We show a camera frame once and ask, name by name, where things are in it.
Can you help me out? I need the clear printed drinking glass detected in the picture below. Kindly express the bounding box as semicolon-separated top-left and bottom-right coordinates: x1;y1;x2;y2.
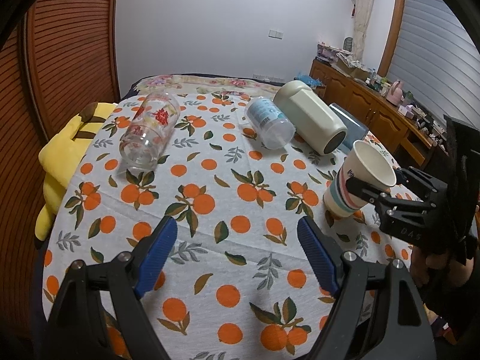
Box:
120;90;182;170

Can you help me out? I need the beige lace curtain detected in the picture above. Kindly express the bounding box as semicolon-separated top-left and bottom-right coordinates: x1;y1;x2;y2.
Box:
352;0;374;61

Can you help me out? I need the clear blue-label plastic cup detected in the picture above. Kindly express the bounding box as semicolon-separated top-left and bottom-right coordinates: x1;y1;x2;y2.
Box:
245;97;296;150

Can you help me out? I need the white striped paper cup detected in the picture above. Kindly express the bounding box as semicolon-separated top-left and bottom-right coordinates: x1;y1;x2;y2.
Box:
323;140;396;218

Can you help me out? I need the wooden sideboard cabinet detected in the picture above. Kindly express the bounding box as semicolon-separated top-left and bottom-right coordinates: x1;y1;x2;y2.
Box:
310;59;434;169

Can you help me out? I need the wooden slatted wardrobe door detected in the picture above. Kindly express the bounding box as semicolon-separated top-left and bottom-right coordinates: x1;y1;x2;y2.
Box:
1;0;120;344

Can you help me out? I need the pink kettle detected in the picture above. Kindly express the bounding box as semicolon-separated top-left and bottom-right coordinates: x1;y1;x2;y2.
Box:
385;80;404;107

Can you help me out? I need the grey window blind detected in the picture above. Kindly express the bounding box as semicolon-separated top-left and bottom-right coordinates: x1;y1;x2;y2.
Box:
387;0;479;128

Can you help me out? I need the white wall socket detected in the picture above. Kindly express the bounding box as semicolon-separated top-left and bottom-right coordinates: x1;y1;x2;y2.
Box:
268;29;283;40

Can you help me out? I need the floral bed cover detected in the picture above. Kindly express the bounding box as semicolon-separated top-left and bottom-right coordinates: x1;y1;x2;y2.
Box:
130;74;282;96

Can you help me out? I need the person's hand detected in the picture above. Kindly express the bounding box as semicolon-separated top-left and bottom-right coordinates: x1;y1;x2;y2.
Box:
410;246;474;287

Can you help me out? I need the cream faceted mug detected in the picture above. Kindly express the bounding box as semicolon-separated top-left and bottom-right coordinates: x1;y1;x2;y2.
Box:
273;80;347;155

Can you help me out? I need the orange-print white tablecloth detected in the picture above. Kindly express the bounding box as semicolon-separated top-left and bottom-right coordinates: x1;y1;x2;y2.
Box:
41;91;412;359

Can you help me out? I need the yellow plush toy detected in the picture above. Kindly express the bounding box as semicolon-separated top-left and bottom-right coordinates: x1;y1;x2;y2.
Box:
35;102;116;242

